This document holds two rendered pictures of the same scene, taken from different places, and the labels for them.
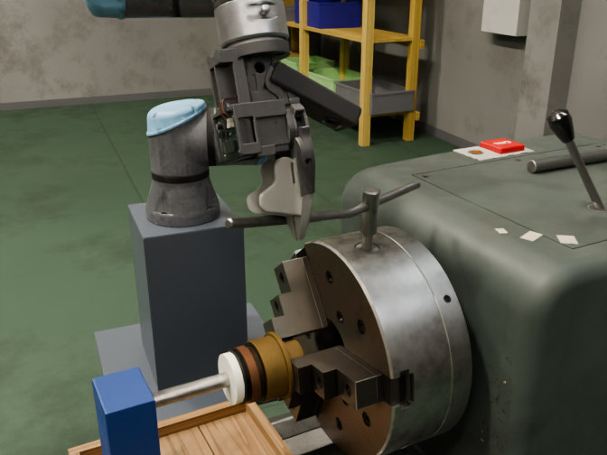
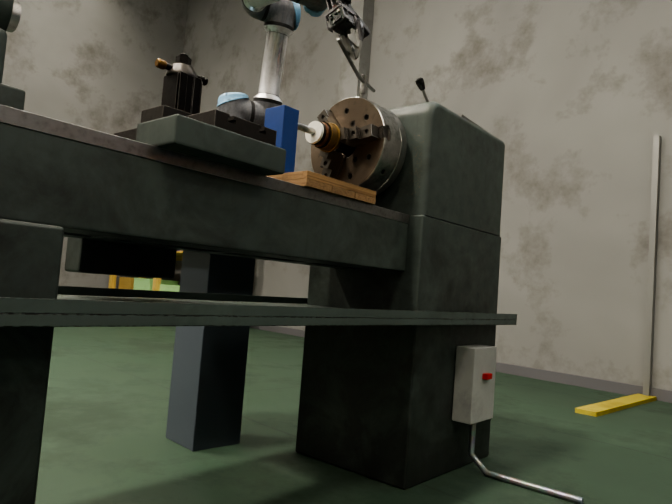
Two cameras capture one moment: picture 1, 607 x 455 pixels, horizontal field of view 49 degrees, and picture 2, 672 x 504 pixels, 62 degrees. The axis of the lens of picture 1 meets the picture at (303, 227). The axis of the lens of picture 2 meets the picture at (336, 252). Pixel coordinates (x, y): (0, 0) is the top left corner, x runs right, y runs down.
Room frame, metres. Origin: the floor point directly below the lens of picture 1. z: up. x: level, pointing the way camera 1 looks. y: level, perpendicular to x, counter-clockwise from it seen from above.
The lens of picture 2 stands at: (-0.85, 0.65, 0.61)
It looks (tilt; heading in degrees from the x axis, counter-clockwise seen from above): 4 degrees up; 338
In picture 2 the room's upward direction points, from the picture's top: 4 degrees clockwise
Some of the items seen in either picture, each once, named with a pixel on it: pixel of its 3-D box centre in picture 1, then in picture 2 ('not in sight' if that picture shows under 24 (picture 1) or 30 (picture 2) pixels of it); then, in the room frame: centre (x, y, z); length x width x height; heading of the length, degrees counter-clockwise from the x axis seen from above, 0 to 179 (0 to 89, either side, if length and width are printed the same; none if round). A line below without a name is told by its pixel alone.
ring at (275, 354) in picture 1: (266, 367); (325, 136); (0.77, 0.05, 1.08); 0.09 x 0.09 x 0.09; 27
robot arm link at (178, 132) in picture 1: (181, 135); (233, 111); (1.30, 0.24, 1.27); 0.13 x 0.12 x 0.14; 95
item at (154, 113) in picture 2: not in sight; (186, 128); (0.63, 0.49, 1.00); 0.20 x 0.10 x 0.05; 117
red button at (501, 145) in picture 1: (501, 147); not in sight; (1.24, -0.38, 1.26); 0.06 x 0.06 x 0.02; 27
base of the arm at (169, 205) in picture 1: (182, 190); not in sight; (1.30, 0.25, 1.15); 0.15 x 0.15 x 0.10
